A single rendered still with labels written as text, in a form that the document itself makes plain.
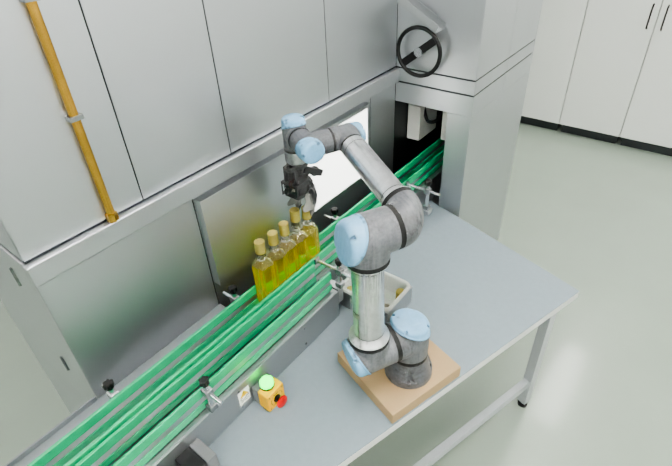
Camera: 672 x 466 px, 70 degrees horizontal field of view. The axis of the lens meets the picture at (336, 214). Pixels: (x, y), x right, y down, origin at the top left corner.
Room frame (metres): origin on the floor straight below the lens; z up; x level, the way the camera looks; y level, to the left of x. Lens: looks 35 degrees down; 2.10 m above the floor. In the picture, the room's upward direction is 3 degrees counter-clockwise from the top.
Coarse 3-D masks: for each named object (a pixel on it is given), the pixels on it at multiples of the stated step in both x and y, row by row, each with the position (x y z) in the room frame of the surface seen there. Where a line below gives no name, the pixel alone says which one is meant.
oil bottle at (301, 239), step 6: (294, 234) 1.33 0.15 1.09; (300, 234) 1.33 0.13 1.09; (306, 234) 1.35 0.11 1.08; (300, 240) 1.32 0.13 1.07; (306, 240) 1.34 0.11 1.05; (300, 246) 1.32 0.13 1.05; (306, 246) 1.34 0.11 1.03; (300, 252) 1.31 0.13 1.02; (306, 252) 1.34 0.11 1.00; (300, 258) 1.31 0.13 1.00; (306, 258) 1.33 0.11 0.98; (300, 264) 1.31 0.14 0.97
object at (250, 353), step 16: (320, 288) 1.22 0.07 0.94; (304, 304) 1.16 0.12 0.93; (288, 320) 1.09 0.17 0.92; (272, 336) 1.04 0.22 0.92; (240, 352) 0.94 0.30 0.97; (256, 352) 0.98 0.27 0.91; (224, 368) 0.89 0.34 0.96; (240, 368) 0.92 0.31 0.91; (224, 384) 0.87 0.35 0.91; (192, 400) 0.79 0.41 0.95; (176, 416) 0.75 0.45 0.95; (192, 416) 0.78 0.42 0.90; (160, 432) 0.71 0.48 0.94; (176, 432) 0.74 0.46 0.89; (144, 448) 0.67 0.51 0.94; (160, 448) 0.70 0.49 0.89; (128, 464) 0.64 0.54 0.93; (144, 464) 0.66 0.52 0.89
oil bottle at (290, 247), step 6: (294, 240) 1.31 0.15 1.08; (282, 246) 1.28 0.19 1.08; (288, 246) 1.28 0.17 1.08; (294, 246) 1.30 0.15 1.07; (288, 252) 1.27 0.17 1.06; (294, 252) 1.29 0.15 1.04; (288, 258) 1.27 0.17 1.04; (294, 258) 1.29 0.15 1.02; (288, 264) 1.27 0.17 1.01; (294, 264) 1.29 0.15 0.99; (294, 270) 1.28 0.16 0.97
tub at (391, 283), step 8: (384, 272) 1.39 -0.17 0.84; (344, 280) 1.36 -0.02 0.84; (384, 280) 1.38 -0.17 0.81; (392, 280) 1.36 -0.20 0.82; (400, 280) 1.34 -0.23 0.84; (344, 288) 1.31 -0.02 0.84; (384, 288) 1.38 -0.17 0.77; (392, 288) 1.36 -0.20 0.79; (408, 288) 1.30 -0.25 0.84; (384, 296) 1.33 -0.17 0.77; (392, 296) 1.33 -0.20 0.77; (400, 296) 1.26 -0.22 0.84; (392, 304) 1.22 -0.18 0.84
